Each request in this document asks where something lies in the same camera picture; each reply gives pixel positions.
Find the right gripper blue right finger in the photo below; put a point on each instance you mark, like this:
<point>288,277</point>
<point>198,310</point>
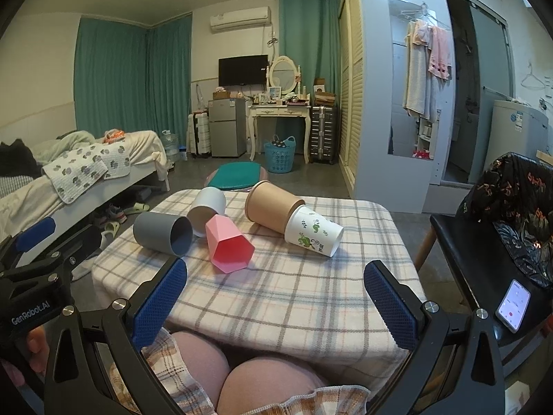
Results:
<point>397,305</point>

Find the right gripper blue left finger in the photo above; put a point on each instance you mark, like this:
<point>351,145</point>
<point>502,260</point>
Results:
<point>152,302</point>

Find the white plastic cup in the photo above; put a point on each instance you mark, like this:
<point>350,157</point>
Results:
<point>209,202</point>

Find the grey plastic cup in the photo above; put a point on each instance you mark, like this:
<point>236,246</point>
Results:
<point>166,233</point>

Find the pink faceted cup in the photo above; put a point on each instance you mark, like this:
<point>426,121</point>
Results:
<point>229,250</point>

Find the white cactus print cup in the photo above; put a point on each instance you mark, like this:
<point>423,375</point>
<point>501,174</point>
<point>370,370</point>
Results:
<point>312,231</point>

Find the brown paper cup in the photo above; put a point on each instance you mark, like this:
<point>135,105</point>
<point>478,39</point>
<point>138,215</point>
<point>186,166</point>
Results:
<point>271,206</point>

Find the person's left hand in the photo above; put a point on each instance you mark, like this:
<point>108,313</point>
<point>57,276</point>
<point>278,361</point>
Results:
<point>36,351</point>

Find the bed with beige bedding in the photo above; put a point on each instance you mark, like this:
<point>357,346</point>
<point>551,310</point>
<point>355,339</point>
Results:
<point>36,200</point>

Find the smartphone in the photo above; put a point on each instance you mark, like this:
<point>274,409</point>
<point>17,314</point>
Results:
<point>513,306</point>

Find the plaid tablecloth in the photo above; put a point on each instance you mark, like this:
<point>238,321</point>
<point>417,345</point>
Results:
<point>298,303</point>

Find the cactus print quilt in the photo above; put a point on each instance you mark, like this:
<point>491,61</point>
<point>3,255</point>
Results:
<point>76,171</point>

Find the black floral chair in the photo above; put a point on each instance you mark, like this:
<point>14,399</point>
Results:
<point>500,233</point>

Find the pink stool with green cushion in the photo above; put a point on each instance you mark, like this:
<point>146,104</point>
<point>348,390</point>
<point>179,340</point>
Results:
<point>237,176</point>

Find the water jug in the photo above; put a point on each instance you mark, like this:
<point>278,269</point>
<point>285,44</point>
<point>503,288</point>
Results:
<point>171,146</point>

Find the white suitcase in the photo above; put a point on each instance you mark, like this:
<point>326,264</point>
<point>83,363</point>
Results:
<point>198,134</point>

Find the blue laundry basket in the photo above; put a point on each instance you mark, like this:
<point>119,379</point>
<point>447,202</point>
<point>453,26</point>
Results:
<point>279,154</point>

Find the silver mini fridge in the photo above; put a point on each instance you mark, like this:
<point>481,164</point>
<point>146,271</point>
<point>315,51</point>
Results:
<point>227,124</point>

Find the black silver suitcase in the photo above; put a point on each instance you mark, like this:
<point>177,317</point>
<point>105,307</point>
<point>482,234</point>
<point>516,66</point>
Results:
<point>323,134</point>

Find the white washing machine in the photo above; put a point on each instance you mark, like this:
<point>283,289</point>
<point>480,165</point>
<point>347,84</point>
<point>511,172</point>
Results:
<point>510,127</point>

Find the white hanging garment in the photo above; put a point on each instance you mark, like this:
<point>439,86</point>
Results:
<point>419,98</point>

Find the green corner curtain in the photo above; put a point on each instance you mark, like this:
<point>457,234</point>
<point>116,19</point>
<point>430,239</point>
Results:
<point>133,78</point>

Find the white wardrobe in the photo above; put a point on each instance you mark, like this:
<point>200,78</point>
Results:
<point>400,184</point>

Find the black television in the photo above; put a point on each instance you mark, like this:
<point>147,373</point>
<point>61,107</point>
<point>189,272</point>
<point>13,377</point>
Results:
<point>242,70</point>

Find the oval vanity mirror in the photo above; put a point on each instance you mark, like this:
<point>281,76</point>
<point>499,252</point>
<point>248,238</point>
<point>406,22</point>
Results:
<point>283,73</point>

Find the pink hanging towel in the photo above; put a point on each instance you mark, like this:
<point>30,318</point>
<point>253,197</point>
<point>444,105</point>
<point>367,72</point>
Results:
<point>436,40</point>

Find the green window curtain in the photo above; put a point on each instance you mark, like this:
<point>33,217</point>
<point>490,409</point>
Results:
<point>309,35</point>

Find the white air conditioner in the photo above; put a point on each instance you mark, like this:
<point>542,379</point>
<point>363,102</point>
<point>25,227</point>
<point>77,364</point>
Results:
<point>241,19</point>

